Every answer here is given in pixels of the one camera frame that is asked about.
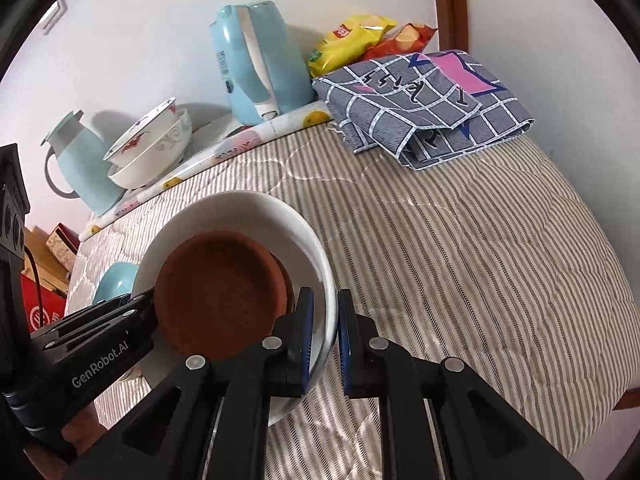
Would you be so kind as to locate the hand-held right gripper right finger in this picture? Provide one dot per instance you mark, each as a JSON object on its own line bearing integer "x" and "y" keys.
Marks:
{"x": 345, "y": 340}

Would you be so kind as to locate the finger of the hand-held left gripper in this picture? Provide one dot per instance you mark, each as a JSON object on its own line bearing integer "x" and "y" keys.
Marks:
{"x": 125, "y": 307}

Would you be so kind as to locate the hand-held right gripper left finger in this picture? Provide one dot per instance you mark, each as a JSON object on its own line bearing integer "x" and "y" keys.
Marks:
{"x": 306, "y": 340}

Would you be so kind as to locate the brown plate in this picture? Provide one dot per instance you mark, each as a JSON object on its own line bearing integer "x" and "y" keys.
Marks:
{"x": 220, "y": 295}

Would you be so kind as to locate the white swirl bowl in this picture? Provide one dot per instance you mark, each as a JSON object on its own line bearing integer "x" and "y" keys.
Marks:
{"x": 240, "y": 210}

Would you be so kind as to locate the blue square plate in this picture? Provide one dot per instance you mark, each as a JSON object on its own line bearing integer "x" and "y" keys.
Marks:
{"x": 115, "y": 282}

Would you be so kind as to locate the red box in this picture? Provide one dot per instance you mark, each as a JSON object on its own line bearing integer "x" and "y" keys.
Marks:
{"x": 42, "y": 305}

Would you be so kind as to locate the patterned paper box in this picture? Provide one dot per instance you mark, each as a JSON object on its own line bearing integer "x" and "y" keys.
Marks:
{"x": 62, "y": 245}

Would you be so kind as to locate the cardboard box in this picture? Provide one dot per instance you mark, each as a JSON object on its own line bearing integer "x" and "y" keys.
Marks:
{"x": 37, "y": 255}

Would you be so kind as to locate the striped quilt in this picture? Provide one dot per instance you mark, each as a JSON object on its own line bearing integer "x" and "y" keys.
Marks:
{"x": 450, "y": 260}

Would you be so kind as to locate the light blue thermos jug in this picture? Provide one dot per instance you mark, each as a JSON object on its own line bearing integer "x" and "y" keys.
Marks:
{"x": 90, "y": 170}

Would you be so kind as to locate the large white bowl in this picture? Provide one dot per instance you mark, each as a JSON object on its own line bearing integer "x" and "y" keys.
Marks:
{"x": 160, "y": 160}

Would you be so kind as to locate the crane patterned bowl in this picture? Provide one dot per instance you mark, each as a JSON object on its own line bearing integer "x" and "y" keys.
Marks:
{"x": 142, "y": 132}

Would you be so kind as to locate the fruit print oilcloth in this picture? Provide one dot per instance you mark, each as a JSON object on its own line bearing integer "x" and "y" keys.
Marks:
{"x": 240, "y": 147}

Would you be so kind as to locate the grey checked cloth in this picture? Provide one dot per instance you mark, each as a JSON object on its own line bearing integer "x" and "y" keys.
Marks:
{"x": 425, "y": 105}

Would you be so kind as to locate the light blue electric kettle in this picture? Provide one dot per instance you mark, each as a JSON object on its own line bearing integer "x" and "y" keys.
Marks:
{"x": 260, "y": 60}

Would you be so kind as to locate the yellow snack bag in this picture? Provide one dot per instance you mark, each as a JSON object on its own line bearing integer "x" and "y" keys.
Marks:
{"x": 345, "y": 42}

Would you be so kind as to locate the red snack bag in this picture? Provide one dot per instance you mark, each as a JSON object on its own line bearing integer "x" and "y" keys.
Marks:
{"x": 400, "y": 42}

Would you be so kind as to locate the white wall switch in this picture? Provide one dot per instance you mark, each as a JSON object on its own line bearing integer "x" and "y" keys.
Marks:
{"x": 52, "y": 16}

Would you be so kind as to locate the wooden door frame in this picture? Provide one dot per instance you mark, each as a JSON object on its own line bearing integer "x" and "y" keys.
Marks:
{"x": 450, "y": 5}

